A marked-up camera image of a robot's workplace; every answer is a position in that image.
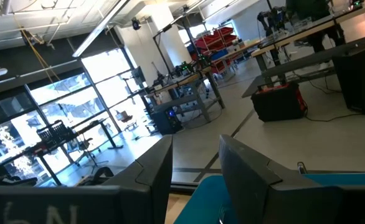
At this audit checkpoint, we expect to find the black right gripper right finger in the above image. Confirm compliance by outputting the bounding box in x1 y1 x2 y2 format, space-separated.
218 133 365 224

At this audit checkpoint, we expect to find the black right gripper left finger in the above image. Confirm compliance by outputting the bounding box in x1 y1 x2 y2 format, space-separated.
0 134 174 224

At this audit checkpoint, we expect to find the silver fork orange handle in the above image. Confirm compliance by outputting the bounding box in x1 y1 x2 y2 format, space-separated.
217 203 230 224

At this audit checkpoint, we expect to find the silver metal hook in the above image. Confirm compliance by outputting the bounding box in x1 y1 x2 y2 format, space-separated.
296 161 308 175

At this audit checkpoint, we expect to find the black mesh basket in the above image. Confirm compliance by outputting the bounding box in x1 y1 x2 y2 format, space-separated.
36 119 77 147

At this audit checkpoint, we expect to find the blue plastic bin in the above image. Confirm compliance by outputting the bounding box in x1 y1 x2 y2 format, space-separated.
173 172 365 224

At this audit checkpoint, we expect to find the person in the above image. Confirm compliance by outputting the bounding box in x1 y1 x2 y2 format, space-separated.
0 164 39 187
285 0 347 53

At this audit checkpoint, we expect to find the black case red trim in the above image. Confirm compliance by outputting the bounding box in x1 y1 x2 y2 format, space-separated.
250 82 308 123

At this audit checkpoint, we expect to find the office chair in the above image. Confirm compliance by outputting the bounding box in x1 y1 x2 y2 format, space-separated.
115 110 138 131

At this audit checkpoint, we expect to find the black computer tower blue light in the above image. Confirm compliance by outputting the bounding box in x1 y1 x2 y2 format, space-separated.
152 107 184 135

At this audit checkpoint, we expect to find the grey work table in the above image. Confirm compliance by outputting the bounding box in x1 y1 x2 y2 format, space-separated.
145 70 227 124

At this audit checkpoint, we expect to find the black desk monitor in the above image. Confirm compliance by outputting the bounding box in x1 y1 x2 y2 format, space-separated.
131 66 146 84

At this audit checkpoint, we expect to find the black cabinet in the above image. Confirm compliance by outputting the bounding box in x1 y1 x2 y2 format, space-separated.
331 39 365 115

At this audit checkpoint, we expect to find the long wooden work table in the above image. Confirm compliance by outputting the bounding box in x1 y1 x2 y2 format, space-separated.
241 0 365 99

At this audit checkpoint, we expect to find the red storage bin shelf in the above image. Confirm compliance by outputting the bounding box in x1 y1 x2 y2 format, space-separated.
190 26 238 74

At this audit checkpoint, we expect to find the long ceiling light strip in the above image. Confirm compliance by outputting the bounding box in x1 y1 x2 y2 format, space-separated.
72 0 130 58

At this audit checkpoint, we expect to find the black aluminium table frame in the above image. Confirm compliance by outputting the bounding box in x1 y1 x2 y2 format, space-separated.
169 169 365 194

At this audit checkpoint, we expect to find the black floor cable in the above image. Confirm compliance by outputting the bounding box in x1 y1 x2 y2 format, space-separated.
303 105 364 123

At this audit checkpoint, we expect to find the yellow hanging cable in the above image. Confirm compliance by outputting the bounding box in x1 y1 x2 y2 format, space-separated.
12 15 62 82

